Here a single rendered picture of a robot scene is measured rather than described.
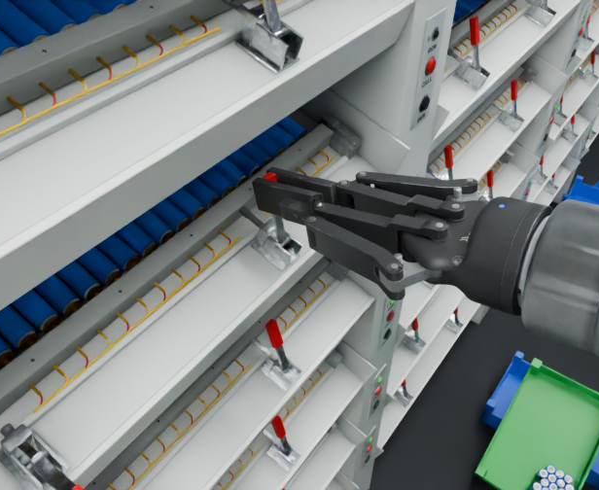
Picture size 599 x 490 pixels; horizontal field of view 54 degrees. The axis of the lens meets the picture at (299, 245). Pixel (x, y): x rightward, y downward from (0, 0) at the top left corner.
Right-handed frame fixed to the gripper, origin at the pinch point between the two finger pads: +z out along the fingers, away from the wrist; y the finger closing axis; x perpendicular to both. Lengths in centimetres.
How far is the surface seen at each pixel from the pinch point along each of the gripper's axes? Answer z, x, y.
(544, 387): -5, -93, 68
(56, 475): 0.5, -5.9, -26.5
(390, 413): 19, -85, 38
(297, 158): 7.3, -2.5, 9.0
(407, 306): 11, -47, 35
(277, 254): 2.7, -6.4, -1.0
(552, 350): -1, -105, 91
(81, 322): 7.3, -2.4, -18.2
